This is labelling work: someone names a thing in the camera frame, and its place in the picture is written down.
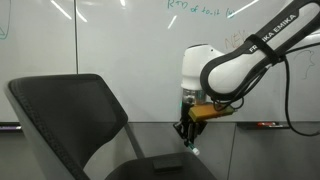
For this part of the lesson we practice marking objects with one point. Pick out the short black marker tray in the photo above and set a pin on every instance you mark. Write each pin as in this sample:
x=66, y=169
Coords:
x=8, y=126

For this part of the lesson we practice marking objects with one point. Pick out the red whiteboard marker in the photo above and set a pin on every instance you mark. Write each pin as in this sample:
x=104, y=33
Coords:
x=266, y=124

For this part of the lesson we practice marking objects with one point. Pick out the whiteboard panel with green scribble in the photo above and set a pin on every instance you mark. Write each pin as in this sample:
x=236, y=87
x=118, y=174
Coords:
x=36, y=50

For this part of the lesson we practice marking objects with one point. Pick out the yellowish wrist camera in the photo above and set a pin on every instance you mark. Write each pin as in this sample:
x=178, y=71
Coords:
x=210, y=111

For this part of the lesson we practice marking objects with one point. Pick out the black chair seat cushion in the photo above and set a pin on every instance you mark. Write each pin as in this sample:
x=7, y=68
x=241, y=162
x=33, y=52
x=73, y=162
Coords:
x=186, y=166

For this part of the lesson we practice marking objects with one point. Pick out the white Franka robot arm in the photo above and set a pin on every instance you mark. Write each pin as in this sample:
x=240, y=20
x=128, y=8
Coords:
x=233, y=63

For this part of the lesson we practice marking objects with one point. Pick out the large whiteboard panel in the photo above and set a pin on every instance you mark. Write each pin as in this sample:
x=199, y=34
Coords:
x=133, y=66

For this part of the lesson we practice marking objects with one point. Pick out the black whiteboard eraser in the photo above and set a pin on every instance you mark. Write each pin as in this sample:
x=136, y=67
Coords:
x=167, y=165

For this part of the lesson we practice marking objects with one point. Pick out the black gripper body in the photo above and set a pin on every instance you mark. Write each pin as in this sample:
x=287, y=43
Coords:
x=185, y=116

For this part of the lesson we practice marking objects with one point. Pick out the green whiteboard marker white cap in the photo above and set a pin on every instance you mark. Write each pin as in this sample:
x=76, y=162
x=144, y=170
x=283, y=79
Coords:
x=194, y=150

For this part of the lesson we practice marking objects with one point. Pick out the black office chair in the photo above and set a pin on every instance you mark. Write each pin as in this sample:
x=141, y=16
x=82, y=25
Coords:
x=66, y=116

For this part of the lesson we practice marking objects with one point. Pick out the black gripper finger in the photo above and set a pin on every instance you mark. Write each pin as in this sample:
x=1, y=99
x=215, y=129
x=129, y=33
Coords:
x=180, y=130
x=193, y=133

